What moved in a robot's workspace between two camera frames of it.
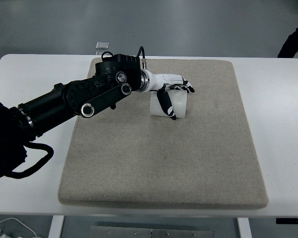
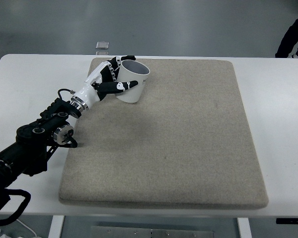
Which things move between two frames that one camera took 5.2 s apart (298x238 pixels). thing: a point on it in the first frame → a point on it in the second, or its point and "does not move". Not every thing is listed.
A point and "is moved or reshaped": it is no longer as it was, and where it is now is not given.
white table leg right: x=245 y=227 does not move
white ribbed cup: x=178 y=99 is moved or reshaped
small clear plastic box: x=102 y=45 does not move
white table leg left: x=56 y=226 does not move
